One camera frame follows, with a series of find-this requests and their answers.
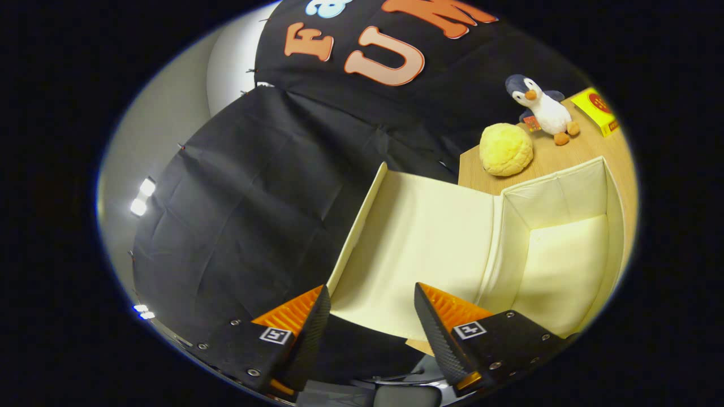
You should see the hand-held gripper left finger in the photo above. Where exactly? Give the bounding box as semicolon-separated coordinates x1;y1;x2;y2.
181;284;332;403

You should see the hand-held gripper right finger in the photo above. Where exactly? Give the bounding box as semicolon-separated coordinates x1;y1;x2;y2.
414;282;572;396

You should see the beige fabric storage box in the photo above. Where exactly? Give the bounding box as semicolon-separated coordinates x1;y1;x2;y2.
327;156;627;343

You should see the black backdrop cloth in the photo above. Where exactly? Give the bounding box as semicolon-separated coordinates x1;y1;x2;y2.
131;0;594;388

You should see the yellow round plush toy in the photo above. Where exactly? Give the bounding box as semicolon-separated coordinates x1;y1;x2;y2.
480;123;534;177

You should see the penguin plush toy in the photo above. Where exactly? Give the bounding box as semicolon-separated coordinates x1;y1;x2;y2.
505;73;580;146

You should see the yellow book with red circle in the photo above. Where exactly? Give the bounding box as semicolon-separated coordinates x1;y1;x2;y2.
570;86;620;138

